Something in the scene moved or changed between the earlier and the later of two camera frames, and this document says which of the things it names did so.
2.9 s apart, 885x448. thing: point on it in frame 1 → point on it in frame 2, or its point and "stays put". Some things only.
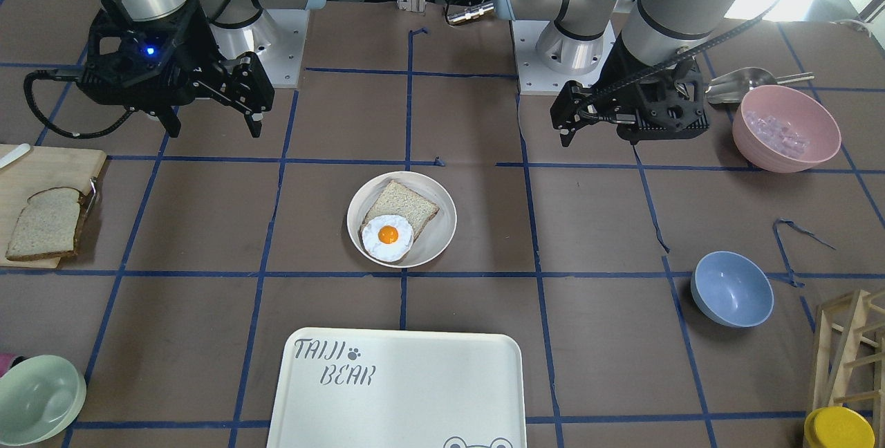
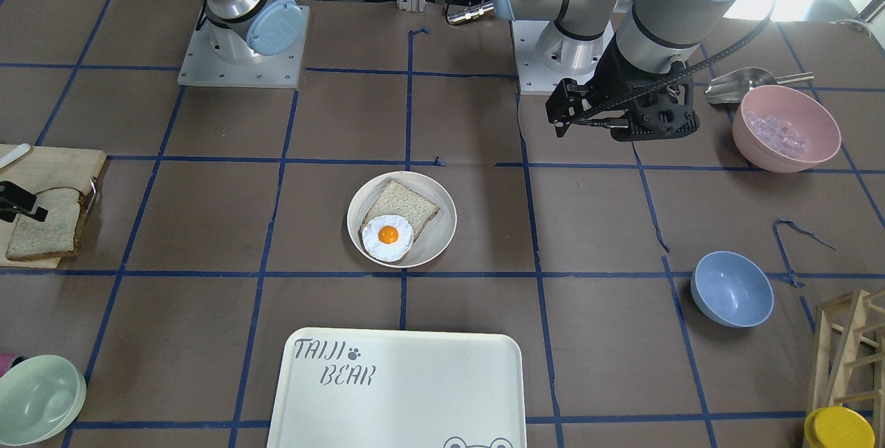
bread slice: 48,226 stays put
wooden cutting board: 43,167 stays put
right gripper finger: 254,122 → 14,200
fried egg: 386,238 stays put
